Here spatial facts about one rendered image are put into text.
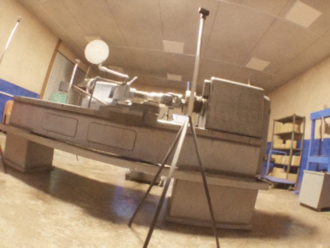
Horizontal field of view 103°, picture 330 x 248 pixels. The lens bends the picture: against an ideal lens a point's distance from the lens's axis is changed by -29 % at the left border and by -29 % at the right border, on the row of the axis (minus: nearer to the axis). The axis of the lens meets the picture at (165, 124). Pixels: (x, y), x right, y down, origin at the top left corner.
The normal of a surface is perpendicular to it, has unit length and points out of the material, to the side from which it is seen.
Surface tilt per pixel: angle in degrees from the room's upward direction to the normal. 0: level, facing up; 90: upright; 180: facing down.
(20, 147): 90
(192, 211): 90
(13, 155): 90
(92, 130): 90
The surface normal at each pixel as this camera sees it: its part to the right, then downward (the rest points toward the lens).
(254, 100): -0.06, -0.11
